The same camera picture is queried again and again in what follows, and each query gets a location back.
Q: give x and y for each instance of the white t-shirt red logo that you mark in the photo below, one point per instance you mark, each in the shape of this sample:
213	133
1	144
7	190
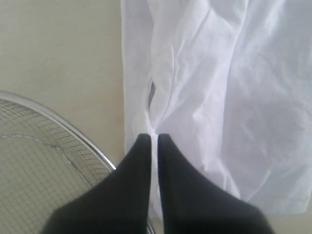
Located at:
231	82

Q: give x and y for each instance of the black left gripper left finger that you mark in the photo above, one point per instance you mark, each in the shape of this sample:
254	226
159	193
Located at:
117	205

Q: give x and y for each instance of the oval wire mesh basket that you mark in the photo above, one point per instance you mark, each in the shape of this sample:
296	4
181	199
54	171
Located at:
45	163

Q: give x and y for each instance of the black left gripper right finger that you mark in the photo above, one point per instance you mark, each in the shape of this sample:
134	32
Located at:
191	204

